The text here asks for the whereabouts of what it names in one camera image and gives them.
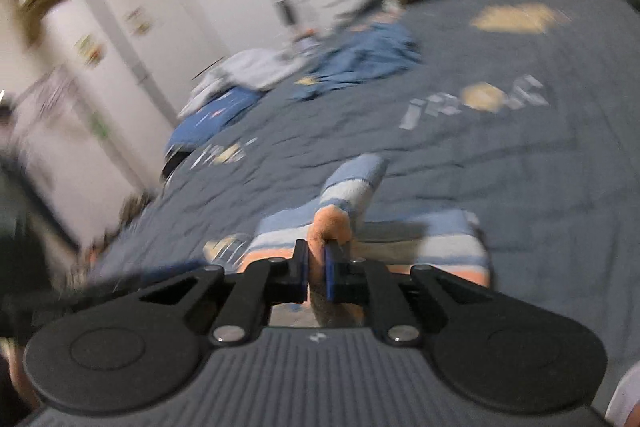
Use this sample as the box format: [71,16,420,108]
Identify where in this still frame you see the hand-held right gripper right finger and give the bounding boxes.
[325,243,493,347]

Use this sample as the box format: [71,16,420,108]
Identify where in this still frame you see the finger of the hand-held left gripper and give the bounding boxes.
[50,274,146,310]

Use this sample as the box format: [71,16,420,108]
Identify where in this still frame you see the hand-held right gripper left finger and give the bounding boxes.
[140,240,308,347]

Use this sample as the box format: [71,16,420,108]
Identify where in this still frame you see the blue orange striped blanket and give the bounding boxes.
[237,152,493,328]

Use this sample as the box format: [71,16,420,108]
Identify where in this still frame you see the green hanging item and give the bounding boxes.
[89,113,110,144]

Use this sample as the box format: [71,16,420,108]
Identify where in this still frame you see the bunch of pink hangers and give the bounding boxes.
[20,67,78,108]

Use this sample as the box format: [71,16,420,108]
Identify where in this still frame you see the blue printed pillow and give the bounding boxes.
[165,87,261,152]

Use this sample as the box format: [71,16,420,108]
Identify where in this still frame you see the light grey hoodie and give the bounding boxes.
[180,49,306,118]

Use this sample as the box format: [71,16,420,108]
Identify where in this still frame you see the white wardrobe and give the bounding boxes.
[40,0,226,188]

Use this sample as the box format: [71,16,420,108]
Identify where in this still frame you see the mouse sticker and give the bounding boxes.
[75,34,108,68]
[125,7,151,35]

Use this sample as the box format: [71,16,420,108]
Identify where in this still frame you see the blue shirt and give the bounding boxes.
[290,22,421,102]

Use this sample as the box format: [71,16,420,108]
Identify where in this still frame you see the dark grey pillow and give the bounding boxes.
[345,0,396,15]

